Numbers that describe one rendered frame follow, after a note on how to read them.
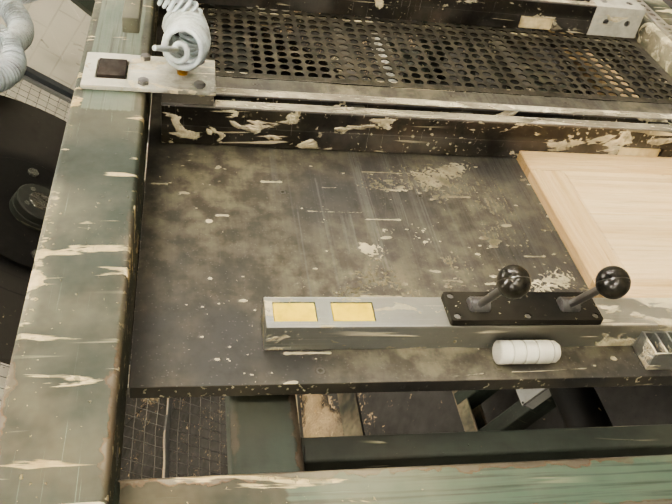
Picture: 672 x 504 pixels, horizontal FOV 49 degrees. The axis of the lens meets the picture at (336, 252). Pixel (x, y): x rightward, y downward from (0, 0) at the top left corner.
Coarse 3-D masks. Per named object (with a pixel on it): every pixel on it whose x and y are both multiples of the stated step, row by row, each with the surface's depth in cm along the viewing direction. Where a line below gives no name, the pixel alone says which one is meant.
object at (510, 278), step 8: (512, 264) 81; (504, 272) 80; (512, 272) 79; (520, 272) 79; (528, 272) 80; (496, 280) 81; (504, 280) 79; (512, 280) 79; (520, 280) 79; (528, 280) 79; (496, 288) 84; (504, 288) 80; (512, 288) 79; (520, 288) 79; (528, 288) 80; (488, 296) 86; (496, 296) 85; (504, 296) 81; (512, 296) 80; (520, 296) 80; (472, 304) 89; (480, 304) 89; (488, 304) 90
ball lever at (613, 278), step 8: (600, 272) 83; (608, 272) 82; (616, 272) 82; (624, 272) 82; (600, 280) 82; (608, 280) 82; (616, 280) 81; (624, 280) 81; (592, 288) 87; (600, 288) 82; (608, 288) 82; (616, 288) 81; (624, 288) 81; (576, 296) 90; (584, 296) 88; (592, 296) 87; (608, 296) 82; (616, 296) 82; (560, 304) 92; (568, 304) 92; (576, 304) 90
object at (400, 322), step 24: (264, 312) 86; (384, 312) 89; (408, 312) 89; (432, 312) 90; (600, 312) 94; (624, 312) 95; (648, 312) 96; (264, 336) 86; (288, 336) 85; (312, 336) 86; (336, 336) 87; (360, 336) 87; (384, 336) 88; (408, 336) 89; (432, 336) 89; (456, 336) 90; (480, 336) 90; (504, 336) 91; (528, 336) 92; (552, 336) 92; (576, 336) 93; (600, 336) 94; (624, 336) 95
